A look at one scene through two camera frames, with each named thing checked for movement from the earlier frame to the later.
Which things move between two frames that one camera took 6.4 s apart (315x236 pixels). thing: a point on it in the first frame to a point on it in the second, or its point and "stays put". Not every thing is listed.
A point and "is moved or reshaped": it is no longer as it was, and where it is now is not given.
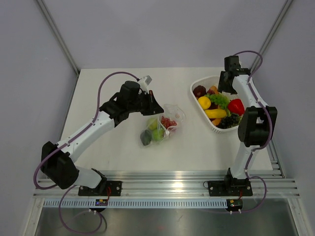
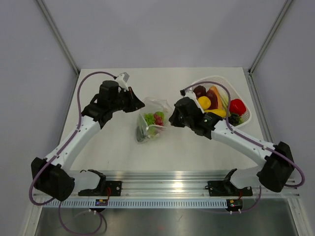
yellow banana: [215, 113] stays put
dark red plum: [199, 91] stays put
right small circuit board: [234, 204] stays put
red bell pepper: [236, 106] stays put
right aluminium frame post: [284, 11] stays put
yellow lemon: [204, 102] stays put
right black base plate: [239, 187] stays put
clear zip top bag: [159, 127] is moved or reshaped
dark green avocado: [145, 137] to [140, 133]
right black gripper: [222, 87] to [174, 120]
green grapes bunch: [219, 99] to [160, 113]
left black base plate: [107, 189] stays put
